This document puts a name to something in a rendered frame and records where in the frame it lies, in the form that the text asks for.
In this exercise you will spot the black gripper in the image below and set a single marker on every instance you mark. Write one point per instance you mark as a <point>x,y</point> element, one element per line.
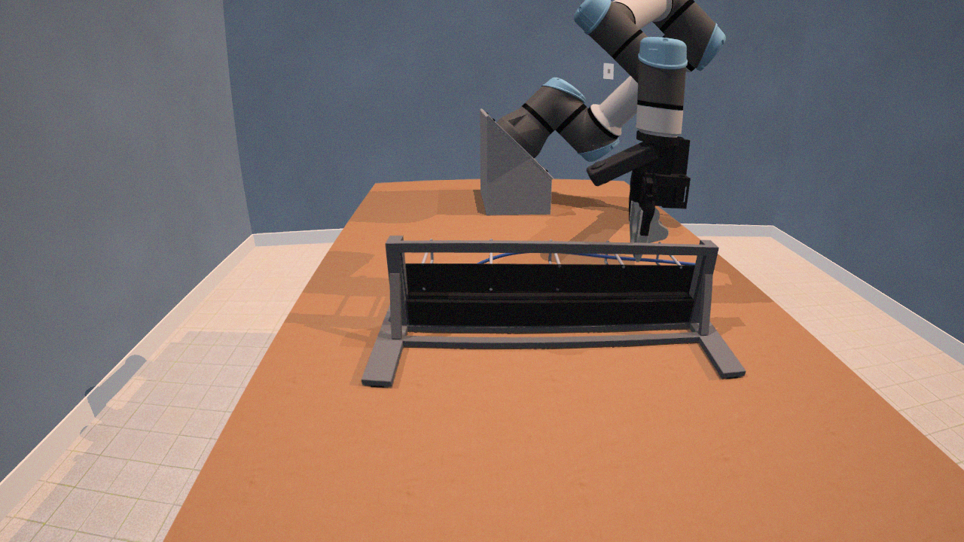
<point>665,179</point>

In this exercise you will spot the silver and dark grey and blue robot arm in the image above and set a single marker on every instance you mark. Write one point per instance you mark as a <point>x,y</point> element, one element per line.
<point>662,64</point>

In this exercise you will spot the grey free-standing rack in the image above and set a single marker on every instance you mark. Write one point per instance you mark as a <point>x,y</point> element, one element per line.
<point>521,297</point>

